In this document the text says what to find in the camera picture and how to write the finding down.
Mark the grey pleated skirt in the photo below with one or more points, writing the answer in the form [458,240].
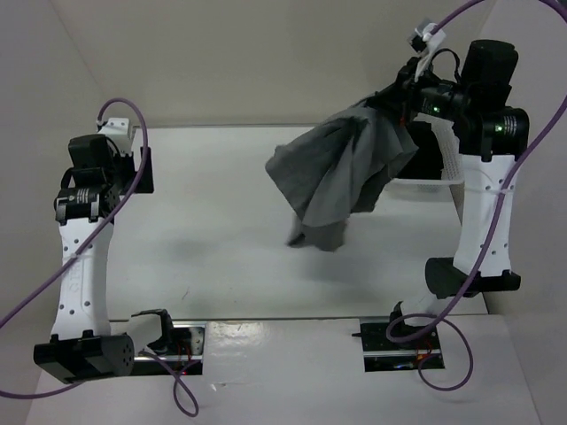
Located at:
[338,168]

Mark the black folded skirt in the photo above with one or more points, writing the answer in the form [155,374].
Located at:
[427,163]

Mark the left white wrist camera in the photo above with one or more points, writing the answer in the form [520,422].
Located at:
[119,131]

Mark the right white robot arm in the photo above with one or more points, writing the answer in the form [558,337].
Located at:
[492,137]

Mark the white plastic basket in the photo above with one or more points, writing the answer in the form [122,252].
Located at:
[452,171]

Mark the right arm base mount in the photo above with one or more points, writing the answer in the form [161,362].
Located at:
[382,355]

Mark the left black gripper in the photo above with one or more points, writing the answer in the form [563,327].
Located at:
[144,183]

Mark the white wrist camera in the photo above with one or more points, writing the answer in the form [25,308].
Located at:
[425,41]
[119,131]

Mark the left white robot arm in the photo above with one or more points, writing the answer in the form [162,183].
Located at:
[82,346]

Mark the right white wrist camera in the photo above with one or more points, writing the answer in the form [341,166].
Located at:
[425,41]

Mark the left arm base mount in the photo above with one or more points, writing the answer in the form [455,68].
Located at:
[184,354]

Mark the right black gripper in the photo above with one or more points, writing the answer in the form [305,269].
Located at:
[396,101]

